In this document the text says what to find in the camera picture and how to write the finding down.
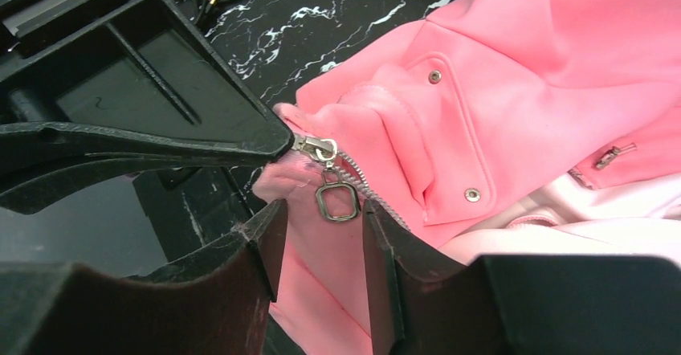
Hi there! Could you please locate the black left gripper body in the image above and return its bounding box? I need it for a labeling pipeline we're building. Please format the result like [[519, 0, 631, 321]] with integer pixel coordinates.
[[1, 0, 160, 84]]

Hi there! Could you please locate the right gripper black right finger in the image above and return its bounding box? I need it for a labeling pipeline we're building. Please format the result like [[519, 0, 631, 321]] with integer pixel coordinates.
[[362, 200, 680, 354]]

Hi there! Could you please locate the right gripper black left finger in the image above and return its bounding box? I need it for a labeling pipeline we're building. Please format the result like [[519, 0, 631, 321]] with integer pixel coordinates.
[[1, 200, 287, 354]]

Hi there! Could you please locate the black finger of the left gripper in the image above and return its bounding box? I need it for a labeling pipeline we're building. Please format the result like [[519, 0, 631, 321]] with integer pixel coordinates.
[[1, 0, 294, 169], [1, 153, 245, 214]]

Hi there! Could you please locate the pink zip-up jacket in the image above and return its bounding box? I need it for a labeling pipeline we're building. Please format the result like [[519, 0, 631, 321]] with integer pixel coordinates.
[[253, 0, 680, 354]]

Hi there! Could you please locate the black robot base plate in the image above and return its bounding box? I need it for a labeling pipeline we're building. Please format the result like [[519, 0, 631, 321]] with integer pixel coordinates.
[[133, 166, 265, 261]]

